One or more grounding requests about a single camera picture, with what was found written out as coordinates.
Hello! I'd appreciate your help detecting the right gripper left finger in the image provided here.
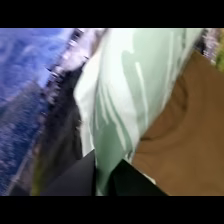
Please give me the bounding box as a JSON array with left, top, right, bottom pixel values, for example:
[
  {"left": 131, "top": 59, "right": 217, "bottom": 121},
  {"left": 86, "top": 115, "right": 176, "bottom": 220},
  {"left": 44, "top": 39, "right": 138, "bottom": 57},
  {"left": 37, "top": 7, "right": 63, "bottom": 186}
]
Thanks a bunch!
[{"left": 40, "top": 149, "right": 98, "bottom": 197}]

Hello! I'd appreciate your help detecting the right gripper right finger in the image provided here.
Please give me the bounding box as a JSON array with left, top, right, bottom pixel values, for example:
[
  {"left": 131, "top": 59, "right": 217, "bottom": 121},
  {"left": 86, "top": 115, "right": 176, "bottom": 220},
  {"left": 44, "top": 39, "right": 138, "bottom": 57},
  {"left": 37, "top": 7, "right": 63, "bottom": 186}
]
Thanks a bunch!
[{"left": 107, "top": 158, "right": 168, "bottom": 197}]

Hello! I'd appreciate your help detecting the white garment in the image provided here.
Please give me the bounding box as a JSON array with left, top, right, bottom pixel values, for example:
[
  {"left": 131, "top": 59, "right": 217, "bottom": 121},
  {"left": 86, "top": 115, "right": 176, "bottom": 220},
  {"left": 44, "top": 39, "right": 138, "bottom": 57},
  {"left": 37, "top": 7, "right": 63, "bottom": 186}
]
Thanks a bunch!
[{"left": 73, "top": 28, "right": 205, "bottom": 197}]

